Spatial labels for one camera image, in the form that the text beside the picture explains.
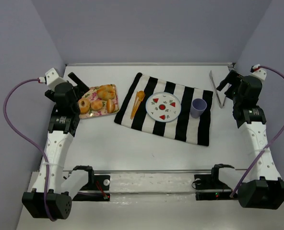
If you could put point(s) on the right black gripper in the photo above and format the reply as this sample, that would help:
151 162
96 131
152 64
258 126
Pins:
230 78

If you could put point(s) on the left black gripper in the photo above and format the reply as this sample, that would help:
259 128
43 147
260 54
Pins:
75 89

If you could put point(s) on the metal serving tongs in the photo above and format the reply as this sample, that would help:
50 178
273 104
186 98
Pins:
221 98

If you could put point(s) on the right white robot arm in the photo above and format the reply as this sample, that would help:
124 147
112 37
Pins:
261 185

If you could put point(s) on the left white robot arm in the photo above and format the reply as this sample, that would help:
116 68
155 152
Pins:
51 194

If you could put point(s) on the twisted golden bread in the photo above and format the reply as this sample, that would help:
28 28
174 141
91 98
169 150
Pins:
106 92

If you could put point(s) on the round bread roll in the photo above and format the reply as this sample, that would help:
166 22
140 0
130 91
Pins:
96 105

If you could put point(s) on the purple cup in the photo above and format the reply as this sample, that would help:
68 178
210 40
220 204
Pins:
198 106

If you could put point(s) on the split sandwich bun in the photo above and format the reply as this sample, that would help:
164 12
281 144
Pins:
110 106

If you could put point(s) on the orange plastic spoon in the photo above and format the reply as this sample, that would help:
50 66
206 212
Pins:
142 94

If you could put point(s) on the black white striped cloth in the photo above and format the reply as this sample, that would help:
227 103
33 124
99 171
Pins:
184 128

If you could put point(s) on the watermelon pattern plate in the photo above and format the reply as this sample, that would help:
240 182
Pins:
163 107

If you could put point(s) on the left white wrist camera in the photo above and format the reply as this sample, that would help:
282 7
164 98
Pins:
51 79

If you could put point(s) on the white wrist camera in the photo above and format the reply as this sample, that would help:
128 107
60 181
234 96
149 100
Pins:
258 72
51 79

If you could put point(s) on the metal table rail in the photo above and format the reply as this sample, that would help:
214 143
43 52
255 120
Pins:
227 64

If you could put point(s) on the sugared ring donut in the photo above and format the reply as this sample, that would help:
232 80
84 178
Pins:
84 105

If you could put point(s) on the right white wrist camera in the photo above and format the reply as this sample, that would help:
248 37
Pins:
258 72

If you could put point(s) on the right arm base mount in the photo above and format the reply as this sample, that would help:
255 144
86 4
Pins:
207 189

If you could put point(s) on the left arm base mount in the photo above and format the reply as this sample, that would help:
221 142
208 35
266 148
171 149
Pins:
96 192

